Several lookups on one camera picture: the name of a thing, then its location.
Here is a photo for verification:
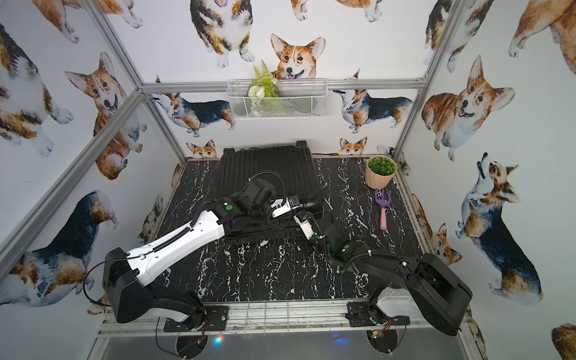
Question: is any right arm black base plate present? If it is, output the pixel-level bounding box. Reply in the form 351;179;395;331
344;301;410;327

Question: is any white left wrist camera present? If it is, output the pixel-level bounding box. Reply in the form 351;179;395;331
271;196;301;218

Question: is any artificial fern with white flower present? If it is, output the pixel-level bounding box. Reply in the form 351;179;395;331
247;61;282;117

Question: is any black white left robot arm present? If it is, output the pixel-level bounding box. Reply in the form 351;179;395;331
101;172;306;330

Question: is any black hard-shell suitcase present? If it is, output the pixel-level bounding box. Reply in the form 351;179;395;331
212;140;323;244

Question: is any peach plastic flower pot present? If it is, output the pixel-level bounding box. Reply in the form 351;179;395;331
365;154;398;189

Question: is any white wire wall basket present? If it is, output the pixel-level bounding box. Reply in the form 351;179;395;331
226;79;328;119

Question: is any green artificial succulent plant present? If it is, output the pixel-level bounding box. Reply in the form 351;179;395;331
368;157;397;176

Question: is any purple pink garden fork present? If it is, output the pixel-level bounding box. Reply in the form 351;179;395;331
374;188;392;231

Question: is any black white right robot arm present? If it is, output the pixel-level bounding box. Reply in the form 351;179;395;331
294;210;473;336

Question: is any aluminium front rail frame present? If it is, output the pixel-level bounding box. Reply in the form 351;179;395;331
87;294;485;360

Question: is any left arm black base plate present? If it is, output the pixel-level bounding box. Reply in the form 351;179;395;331
163;305;230;333

